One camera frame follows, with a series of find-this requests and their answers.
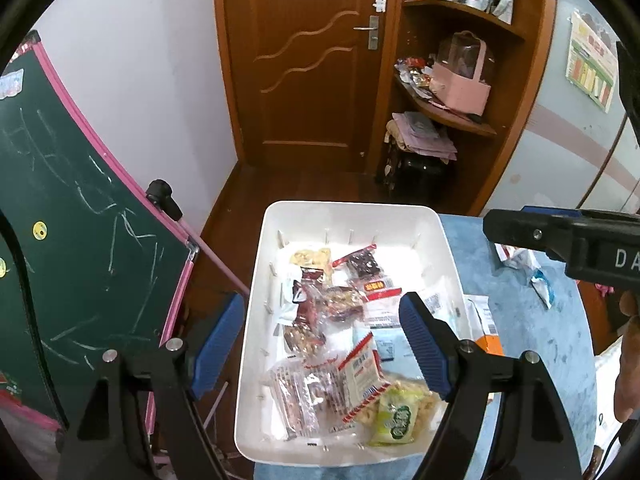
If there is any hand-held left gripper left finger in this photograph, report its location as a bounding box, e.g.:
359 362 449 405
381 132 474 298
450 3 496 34
55 291 246 480

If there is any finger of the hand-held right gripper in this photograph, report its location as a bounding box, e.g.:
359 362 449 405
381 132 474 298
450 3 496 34
615 39 640 135
482 205 592 262

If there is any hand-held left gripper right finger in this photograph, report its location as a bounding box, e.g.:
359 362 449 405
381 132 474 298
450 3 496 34
398 291 583 480

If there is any white red snack packet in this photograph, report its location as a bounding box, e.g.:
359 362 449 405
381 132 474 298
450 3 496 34
494 244 540 272

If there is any pale blue snack packet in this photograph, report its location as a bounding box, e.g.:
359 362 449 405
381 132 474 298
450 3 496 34
352 326 412 367

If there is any green snack packet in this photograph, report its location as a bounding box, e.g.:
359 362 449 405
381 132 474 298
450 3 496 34
369 391 422 447
370 375 452 447

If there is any orange white snack packet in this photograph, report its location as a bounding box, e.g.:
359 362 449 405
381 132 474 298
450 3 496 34
463 294 505 357

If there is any red white cookie packet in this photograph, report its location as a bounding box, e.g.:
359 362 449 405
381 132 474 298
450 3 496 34
334 331 392 425

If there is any clear walnut packet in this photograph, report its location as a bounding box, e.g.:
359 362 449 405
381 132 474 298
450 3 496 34
281 322 327 362

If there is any clear red mixed nut packet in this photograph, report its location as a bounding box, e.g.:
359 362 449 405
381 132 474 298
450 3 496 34
320 285 370 323

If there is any clear red-print snack packet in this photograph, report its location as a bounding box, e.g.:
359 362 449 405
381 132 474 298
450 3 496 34
261 359 362 442

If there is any brown white snack packet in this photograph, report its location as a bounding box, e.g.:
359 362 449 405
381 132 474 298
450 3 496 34
277 266 327 327

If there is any white plastic tray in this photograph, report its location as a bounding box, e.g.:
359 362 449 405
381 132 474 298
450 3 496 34
233 200 474 469

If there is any clear dark dried fruit packet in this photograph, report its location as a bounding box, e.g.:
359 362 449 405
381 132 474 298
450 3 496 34
331 242 404 313

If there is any small clear puffed corn bag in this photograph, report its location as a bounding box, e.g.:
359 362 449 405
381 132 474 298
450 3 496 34
290 245 334 282

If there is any person's right forearm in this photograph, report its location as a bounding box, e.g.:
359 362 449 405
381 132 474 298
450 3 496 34
612 334 640 424

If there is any person's right hand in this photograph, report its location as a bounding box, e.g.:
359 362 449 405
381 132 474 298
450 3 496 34
617 287 640 333

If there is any pale wardrobe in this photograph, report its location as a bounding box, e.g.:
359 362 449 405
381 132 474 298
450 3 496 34
480 0 640 217

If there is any wooden corner shelf unit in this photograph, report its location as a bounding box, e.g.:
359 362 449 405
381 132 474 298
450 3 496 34
366 0 559 217

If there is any folded clothes pile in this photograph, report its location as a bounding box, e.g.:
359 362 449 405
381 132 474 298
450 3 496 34
383 111 459 164

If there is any white bed quilt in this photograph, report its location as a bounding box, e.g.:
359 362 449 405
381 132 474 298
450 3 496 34
593 340 640 480

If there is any pink gift box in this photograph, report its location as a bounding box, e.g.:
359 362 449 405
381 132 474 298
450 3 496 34
429 30 497 117

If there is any pile of shelf snack wrappers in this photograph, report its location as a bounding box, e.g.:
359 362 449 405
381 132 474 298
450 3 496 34
394 54 442 102

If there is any wooden door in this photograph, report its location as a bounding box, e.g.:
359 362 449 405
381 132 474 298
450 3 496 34
212 0 397 167

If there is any wall poster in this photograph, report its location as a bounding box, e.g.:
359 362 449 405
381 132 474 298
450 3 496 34
565 9 622 114

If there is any green chalkboard pink frame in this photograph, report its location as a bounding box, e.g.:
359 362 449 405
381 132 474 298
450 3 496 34
0 30 252 433

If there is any black cable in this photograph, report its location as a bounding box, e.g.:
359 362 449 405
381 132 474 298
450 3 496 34
594 417 632 480

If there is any silver door handle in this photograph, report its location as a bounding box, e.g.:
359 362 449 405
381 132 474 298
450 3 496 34
352 15 381 51

